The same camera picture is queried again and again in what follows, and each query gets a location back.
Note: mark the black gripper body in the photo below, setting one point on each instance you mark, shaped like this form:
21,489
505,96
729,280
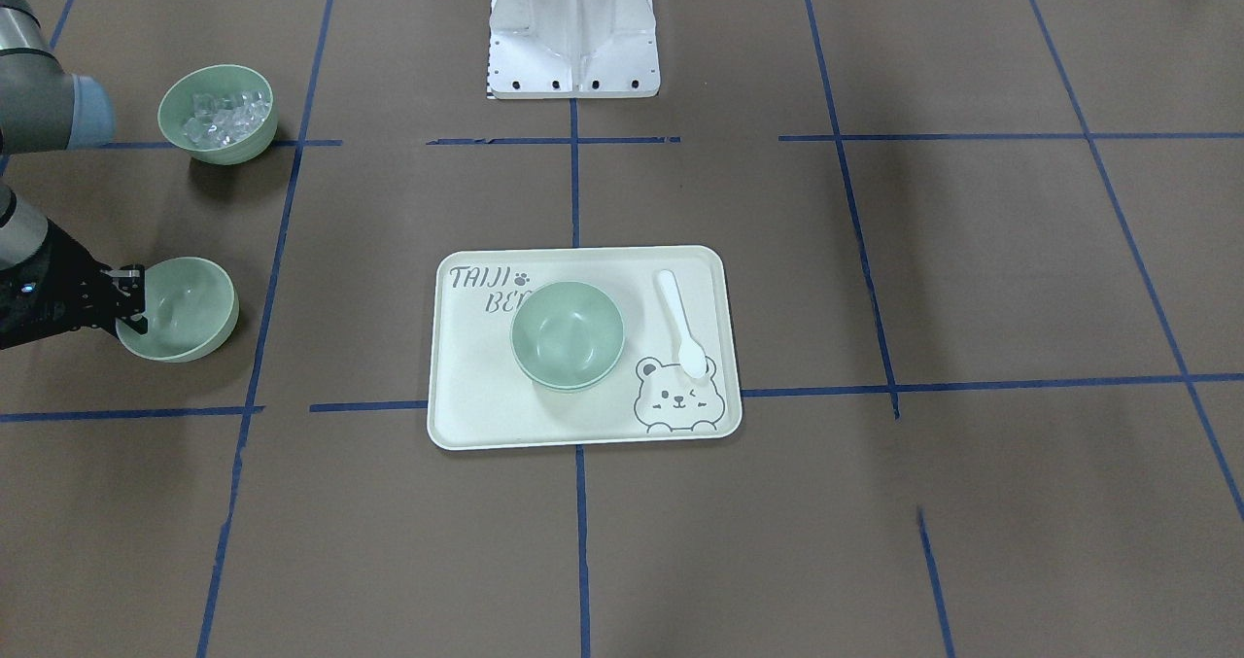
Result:
60,286

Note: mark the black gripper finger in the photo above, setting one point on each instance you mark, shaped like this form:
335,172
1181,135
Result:
131,316
128,279

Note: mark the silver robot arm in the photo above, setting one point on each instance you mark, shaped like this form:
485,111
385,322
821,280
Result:
43,109

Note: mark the green bowl with ice cubes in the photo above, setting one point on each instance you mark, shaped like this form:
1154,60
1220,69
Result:
222,114

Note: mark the cream bear tray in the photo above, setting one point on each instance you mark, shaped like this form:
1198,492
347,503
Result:
480,399

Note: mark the green bowl on tray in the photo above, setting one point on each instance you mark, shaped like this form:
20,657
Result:
568,383

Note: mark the white plastic spoon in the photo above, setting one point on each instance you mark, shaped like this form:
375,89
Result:
688,352

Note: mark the white camera post base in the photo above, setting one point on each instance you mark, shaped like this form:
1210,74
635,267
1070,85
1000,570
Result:
561,49

